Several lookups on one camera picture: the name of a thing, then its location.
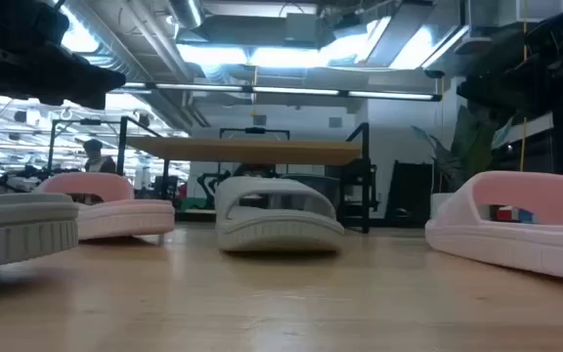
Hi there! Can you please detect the artificial plant in white pot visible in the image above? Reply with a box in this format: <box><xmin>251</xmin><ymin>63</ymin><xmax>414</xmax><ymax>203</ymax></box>
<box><xmin>411</xmin><ymin>105</ymin><xmax>513</xmax><ymax>222</ymax></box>

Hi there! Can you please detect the person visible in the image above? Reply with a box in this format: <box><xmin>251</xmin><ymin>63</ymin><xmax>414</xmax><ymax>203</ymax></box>
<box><xmin>82</xmin><ymin>138</ymin><xmax>117</xmax><ymax>175</ymax></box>

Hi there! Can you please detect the black background frame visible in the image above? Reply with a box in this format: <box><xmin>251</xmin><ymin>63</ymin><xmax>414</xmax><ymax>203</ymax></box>
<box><xmin>46</xmin><ymin>115</ymin><xmax>122</xmax><ymax>173</ymax></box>

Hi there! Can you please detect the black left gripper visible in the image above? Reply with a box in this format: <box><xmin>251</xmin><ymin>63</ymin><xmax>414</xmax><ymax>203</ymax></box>
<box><xmin>0</xmin><ymin>0</ymin><xmax>127</xmax><ymax>111</ymax></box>

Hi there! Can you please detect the pink rubber slide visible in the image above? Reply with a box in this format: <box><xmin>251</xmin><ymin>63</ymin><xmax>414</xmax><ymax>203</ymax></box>
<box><xmin>35</xmin><ymin>171</ymin><xmax>177</xmax><ymax>242</ymax></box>
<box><xmin>424</xmin><ymin>170</ymin><xmax>563</xmax><ymax>285</ymax></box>

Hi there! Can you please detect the long ceiling light bar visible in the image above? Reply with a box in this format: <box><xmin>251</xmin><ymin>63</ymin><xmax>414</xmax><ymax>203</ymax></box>
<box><xmin>108</xmin><ymin>81</ymin><xmax>444</xmax><ymax>103</ymax></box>

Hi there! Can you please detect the silver round ceiling duct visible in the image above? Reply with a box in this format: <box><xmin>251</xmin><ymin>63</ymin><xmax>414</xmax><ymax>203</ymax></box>
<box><xmin>166</xmin><ymin>0</ymin><xmax>204</xmax><ymax>30</ymax></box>

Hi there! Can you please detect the black upright panel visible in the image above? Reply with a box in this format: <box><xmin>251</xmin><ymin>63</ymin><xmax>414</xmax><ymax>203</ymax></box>
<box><xmin>388</xmin><ymin>159</ymin><xmax>434</xmax><ymax>228</ymax></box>

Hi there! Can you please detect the grey rubber slide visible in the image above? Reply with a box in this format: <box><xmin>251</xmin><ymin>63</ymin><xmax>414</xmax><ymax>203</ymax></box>
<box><xmin>0</xmin><ymin>192</ymin><xmax>80</xmax><ymax>272</ymax></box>
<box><xmin>213</xmin><ymin>175</ymin><xmax>347</xmax><ymax>253</ymax></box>

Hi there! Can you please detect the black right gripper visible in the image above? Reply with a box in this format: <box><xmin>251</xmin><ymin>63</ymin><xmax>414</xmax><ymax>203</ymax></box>
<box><xmin>455</xmin><ymin>0</ymin><xmax>563</xmax><ymax>118</ymax></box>

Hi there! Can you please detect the red and blue box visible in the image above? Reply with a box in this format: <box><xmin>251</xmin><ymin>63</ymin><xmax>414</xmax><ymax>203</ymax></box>
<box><xmin>488</xmin><ymin>204</ymin><xmax>538</xmax><ymax>225</ymax></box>

